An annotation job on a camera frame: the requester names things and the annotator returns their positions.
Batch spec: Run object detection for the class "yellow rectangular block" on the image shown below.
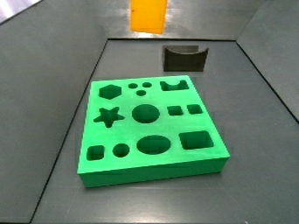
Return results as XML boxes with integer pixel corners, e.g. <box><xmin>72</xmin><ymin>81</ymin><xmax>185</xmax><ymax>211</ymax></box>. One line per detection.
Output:
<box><xmin>129</xmin><ymin>0</ymin><xmax>166</xmax><ymax>34</ymax></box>

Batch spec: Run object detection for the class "green shape sorting board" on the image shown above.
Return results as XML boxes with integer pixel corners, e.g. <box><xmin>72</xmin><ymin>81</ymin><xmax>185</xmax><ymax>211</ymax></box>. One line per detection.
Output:
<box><xmin>77</xmin><ymin>75</ymin><xmax>229</xmax><ymax>187</ymax></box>

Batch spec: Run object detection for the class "black curved fixture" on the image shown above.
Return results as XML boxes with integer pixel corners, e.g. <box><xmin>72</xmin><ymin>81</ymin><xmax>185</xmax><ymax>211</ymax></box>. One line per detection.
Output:
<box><xmin>162</xmin><ymin>45</ymin><xmax>209</xmax><ymax>72</ymax></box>

